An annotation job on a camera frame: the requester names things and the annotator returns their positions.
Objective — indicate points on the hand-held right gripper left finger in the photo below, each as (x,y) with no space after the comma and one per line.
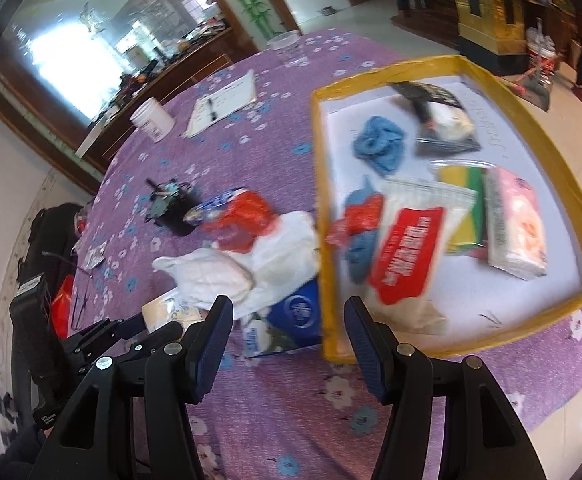
(211,350)

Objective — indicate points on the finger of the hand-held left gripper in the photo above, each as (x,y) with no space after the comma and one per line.
(158,337)
(106,332)

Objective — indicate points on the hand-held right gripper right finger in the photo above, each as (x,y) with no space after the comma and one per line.
(366,350)

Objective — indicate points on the blue floral tissue roll pack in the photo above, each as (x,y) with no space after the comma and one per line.
(296,315)

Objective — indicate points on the white tissue packet red label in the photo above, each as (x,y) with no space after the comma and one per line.
(406,255)

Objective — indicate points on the white plastic bag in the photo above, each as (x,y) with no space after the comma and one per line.
(271,260)

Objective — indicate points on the red plastic bag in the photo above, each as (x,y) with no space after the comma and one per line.
(243,217)

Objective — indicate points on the yellow green sponge pack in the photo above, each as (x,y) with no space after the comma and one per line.
(463,205)

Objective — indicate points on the pink tissue pack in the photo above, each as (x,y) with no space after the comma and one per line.
(516,225)

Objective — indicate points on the blue towel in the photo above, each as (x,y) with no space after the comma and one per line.
(378,145)

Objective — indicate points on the black packet with white contents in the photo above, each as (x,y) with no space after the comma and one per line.
(438,120)

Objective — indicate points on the yellow cardboard box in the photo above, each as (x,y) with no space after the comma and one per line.
(561,160)

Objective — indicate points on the person's left forearm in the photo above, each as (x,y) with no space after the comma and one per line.
(16,455)

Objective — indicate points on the yellow floral tissue pack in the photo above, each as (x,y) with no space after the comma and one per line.
(168,312)

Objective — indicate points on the red printed bag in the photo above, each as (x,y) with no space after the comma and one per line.
(62,305)

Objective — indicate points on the small silver packet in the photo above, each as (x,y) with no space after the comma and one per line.
(93,255)

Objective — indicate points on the purple floral tablecloth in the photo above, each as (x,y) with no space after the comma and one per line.
(271,410)

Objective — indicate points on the black bag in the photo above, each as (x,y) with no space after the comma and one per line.
(46,240)

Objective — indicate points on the blue white bowl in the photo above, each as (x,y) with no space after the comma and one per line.
(206,210)

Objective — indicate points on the white plastic jar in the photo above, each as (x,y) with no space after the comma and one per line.
(153,120)

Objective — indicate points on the black pen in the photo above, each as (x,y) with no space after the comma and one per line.
(212,109)

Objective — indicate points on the white paper notebook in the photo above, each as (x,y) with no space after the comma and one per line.
(231,100)

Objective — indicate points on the wooden sideboard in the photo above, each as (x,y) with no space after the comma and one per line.
(171,80)

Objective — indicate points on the clear plastic cup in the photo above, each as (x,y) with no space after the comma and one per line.
(285,45)

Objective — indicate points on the golden black cabinet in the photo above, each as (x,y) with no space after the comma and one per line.
(486,15)

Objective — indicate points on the wood framed wall mirror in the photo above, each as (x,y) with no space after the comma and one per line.
(96,25)

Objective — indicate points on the green bamboo wall decal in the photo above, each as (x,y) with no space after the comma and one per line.
(248,0)

